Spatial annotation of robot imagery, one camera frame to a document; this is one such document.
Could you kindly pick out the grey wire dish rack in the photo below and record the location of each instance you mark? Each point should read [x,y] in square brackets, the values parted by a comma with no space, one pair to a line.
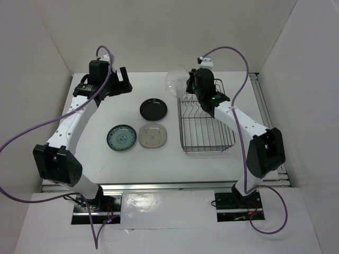
[200,132]

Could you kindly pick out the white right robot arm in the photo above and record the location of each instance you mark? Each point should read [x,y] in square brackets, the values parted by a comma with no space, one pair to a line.
[262,147]

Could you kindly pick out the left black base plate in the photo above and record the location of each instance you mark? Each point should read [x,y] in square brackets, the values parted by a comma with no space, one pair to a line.
[109,211]

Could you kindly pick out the blue floral ceramic plate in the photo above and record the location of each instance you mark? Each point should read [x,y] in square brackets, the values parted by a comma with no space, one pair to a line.
[121,137]

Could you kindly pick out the smoky grey glass plate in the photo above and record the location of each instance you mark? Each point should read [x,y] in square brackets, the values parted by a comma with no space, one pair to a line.
[152,136]

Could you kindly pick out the aluminium front rail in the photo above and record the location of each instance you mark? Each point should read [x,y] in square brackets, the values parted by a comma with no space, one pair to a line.
[53,188]

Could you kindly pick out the aluminium right side rail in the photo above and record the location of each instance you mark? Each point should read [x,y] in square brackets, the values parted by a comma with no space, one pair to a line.
[281,171]

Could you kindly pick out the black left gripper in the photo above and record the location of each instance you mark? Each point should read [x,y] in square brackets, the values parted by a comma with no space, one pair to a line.
[122,86]

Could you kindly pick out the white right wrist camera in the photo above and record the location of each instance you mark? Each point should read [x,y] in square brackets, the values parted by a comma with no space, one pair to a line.
[204,62]

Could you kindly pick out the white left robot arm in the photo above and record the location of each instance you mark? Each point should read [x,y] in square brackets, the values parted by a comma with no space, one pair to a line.
[55,160]

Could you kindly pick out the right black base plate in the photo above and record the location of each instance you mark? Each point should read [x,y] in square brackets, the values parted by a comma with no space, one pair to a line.
[228,210]

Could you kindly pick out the clear textured glass plate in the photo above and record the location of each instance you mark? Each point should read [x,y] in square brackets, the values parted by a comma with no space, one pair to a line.
[175,81]

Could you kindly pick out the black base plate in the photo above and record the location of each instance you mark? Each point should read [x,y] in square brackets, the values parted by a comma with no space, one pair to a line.
[228,210]
[109,211]

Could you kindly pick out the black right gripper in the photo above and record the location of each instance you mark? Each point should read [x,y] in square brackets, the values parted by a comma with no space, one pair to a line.
[189,89]

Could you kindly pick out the black glossy round plate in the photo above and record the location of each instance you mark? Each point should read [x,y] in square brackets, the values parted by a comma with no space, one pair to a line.
[153,109]

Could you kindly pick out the aluminium rail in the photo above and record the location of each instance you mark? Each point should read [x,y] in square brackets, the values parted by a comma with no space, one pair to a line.
[53,188]
[281,171]

